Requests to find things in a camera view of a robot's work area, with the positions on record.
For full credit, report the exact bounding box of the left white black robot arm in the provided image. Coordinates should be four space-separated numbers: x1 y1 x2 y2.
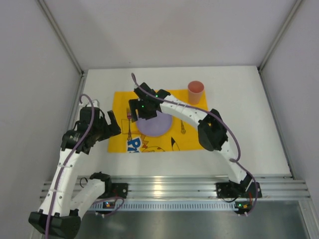
28 107 121 239

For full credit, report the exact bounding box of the slotted grey cable duct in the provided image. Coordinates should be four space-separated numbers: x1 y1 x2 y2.
89 200 251 212

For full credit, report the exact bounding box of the gold metal spoon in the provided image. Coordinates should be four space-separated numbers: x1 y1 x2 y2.
180 120 186 134

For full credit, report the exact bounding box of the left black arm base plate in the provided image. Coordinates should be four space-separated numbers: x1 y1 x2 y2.
107 183 129 199

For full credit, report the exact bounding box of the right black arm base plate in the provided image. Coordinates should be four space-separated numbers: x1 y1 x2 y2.
215 182 262 199

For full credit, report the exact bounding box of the pink plastic cup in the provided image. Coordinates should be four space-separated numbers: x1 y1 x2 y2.
187 81 204 105

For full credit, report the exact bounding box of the aluminium frame post left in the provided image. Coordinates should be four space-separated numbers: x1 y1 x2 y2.
37 0 85 75

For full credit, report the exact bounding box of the aluminium frame post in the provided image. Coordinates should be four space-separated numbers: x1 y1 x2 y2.
258 0 306 73
37 0 85 75

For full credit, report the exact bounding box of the purple metal fork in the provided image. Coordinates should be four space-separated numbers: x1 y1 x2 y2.
127 108 132 141

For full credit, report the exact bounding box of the yellow printed cloth placemat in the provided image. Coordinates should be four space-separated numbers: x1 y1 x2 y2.
108 92 203 153

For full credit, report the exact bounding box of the lilac plastic plate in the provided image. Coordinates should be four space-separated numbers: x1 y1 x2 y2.
137 111 173 137

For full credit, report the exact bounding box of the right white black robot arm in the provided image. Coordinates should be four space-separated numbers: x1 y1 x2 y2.
129 83 262 199

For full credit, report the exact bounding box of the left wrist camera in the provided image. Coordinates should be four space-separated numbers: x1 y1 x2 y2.
79 100 100 108

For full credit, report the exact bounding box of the aluminium frame post right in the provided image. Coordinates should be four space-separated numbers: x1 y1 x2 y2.
258 0 306 73

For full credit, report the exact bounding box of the aluminium mounting rail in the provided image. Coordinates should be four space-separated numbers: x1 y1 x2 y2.
39 175 311 200

